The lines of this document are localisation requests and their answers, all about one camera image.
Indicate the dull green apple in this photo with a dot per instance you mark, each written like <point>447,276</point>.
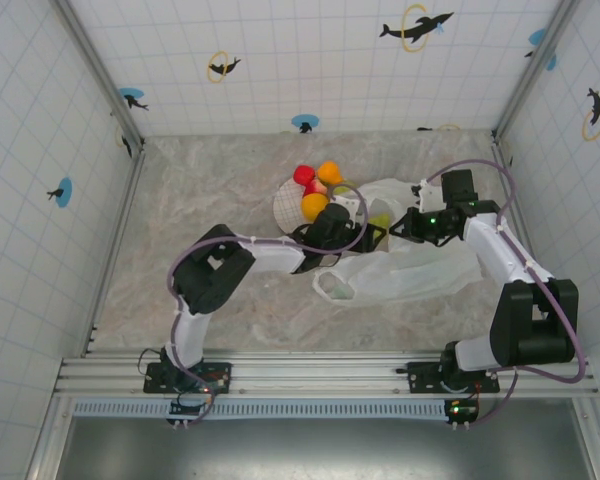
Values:
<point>378,220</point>

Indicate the yellow orange fruit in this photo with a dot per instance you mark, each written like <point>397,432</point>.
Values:
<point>312,205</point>

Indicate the white plastic bag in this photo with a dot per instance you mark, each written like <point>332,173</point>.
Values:
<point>410,277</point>

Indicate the pink red peach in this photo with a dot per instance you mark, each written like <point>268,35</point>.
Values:
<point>316,188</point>

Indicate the red apple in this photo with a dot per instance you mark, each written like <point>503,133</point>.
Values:
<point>304,175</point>

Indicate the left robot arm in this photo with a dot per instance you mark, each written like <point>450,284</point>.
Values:
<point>215,275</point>

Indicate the white checked paper plate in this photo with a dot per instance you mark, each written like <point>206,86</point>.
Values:
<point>285,207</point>

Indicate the orange pear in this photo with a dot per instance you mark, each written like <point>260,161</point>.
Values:
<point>329,172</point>

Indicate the blue circle dolphin sticker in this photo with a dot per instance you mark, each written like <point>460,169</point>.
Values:
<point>539,39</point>
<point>132,99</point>
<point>62,192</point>
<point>305,123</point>

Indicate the right controller board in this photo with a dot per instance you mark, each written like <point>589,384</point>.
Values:
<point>462,411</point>

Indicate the controller board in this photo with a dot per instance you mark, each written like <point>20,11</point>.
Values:
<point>462,411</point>
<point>187,410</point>

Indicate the left controller board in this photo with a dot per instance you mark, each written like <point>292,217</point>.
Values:
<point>187,410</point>

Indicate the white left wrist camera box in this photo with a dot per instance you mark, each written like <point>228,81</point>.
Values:
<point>347,204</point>

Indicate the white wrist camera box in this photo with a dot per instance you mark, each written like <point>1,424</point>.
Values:
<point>429,194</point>
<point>347,204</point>

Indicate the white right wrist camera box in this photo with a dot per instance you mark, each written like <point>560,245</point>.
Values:
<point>429,194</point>

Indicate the aluminium side rail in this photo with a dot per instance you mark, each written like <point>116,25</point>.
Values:
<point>122,235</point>
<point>525,235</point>

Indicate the aluminium mounting rail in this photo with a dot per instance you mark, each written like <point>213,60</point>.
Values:
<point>320,375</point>

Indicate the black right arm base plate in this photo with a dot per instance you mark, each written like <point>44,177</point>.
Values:
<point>422,377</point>

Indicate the aluminium corner post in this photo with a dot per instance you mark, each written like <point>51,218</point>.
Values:
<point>97,75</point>
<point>535,65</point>

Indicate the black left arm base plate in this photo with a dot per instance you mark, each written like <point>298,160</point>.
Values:
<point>220,382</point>

